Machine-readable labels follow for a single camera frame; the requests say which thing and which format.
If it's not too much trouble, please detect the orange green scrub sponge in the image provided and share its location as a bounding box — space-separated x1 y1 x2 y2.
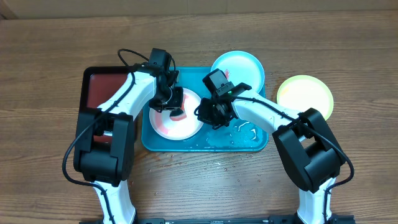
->
169 108 187 121

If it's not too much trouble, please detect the white plate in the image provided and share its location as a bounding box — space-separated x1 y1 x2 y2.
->
149 88 203 141

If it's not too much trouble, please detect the yellow plate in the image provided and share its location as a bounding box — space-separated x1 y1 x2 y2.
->
276 75 334 120

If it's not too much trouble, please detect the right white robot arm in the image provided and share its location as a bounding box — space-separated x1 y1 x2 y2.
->
194 83 347 223

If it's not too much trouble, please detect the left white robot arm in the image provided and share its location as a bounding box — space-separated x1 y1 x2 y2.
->
67 62 183 223

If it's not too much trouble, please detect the teal plastic tray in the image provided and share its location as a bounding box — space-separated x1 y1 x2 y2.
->
141 67 268 152

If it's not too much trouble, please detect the dark red tray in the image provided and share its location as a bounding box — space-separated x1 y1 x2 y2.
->
75 66 136 151

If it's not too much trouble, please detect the light blue plate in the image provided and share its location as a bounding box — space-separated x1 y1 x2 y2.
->
211 50 265 93

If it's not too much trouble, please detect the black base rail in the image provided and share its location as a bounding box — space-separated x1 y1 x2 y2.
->
79 214 356 224

